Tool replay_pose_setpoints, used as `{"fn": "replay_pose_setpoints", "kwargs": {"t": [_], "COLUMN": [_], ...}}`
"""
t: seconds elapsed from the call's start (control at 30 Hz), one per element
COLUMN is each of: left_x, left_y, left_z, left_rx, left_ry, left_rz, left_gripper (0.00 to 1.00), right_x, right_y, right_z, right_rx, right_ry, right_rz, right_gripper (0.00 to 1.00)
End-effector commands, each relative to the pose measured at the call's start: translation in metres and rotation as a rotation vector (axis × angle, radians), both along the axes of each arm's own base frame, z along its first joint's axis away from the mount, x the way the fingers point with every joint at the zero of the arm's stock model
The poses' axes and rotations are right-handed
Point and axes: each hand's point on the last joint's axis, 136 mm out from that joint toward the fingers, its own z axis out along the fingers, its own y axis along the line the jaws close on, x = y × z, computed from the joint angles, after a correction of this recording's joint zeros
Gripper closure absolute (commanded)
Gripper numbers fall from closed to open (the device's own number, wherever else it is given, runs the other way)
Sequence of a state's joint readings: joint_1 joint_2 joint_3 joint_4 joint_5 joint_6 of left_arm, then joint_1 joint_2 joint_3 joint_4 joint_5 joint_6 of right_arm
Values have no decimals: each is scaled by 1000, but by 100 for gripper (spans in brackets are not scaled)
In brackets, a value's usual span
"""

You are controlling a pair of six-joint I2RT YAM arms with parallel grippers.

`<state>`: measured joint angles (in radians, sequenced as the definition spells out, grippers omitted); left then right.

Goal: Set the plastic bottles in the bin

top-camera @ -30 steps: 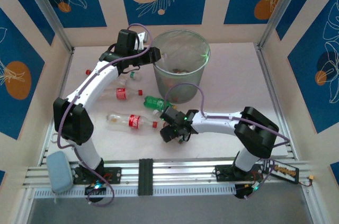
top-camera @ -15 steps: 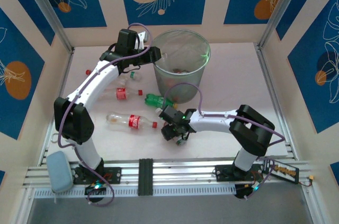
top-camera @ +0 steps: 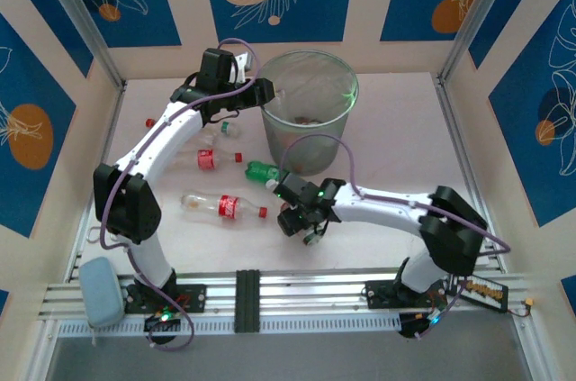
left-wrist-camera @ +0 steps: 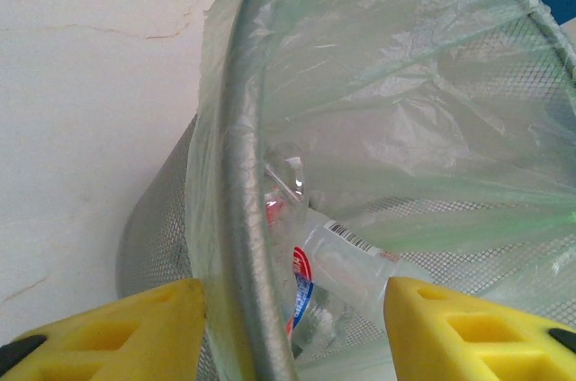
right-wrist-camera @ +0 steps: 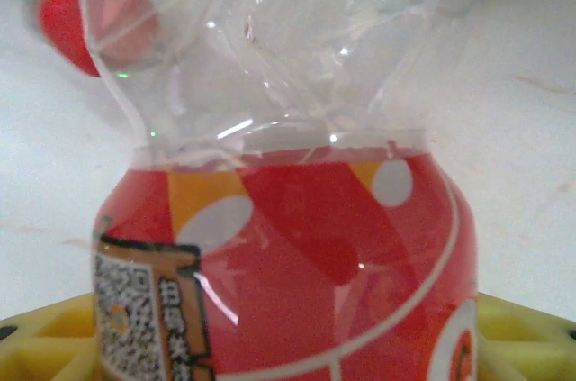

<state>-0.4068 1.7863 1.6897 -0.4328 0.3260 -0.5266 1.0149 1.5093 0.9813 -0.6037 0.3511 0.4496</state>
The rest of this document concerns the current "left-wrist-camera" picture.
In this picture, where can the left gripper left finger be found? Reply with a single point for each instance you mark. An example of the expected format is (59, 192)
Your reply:
(157, 354)

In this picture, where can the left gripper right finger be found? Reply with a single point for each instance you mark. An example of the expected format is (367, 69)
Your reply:
(427, 345)

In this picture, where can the white label bottle red cap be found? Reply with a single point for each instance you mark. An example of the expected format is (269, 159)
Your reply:
(342, 259)

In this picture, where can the grey metal mesh bin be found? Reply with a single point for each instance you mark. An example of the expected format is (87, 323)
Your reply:
(153, 241)

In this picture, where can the translucent green bin liner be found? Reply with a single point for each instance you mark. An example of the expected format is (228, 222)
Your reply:
(382, 84)

